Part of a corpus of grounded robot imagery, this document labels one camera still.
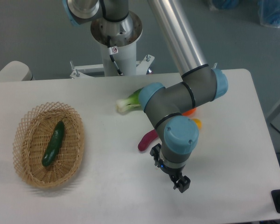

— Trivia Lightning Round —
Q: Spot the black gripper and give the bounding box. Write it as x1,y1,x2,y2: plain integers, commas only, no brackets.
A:
150,143,191,193

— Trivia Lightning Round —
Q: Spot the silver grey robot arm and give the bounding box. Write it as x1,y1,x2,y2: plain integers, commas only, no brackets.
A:
63,0,228,192

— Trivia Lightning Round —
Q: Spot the green cucumber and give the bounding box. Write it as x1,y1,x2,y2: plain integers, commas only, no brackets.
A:
42,120,65,167

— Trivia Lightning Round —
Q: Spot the woven wicker basket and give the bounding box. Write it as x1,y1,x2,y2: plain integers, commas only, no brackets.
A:
13,102,84,189

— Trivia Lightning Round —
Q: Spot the purple eggplant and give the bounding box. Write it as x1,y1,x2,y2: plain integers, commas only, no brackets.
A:
138,130,158,152

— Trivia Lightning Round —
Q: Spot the yellow pepper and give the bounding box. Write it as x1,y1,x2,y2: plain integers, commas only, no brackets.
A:
192,119,202,130

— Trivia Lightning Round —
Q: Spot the orange pepper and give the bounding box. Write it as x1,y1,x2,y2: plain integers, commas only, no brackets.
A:
182,108,196,116

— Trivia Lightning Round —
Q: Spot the green white bok choy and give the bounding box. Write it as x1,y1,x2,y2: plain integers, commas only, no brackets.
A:
116,88,142,113

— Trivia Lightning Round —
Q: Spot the blue plastic bag middle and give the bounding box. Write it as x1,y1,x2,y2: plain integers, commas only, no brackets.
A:
209,0,240,10

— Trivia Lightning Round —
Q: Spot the blue plastic bag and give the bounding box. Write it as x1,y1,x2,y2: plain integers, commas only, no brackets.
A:
257,0,280,28
209,0,240,10

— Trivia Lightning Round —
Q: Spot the white chair left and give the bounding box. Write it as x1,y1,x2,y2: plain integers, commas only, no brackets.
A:
0,61,35,83

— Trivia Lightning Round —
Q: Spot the blue plastic bag right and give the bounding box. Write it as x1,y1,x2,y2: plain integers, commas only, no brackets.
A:
257,0,280,28

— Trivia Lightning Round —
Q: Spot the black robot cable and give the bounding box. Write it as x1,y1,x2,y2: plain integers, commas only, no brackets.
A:
106,35,125,76

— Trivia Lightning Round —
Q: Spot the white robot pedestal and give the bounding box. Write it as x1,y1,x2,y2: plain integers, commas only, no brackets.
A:
69,11,155,79

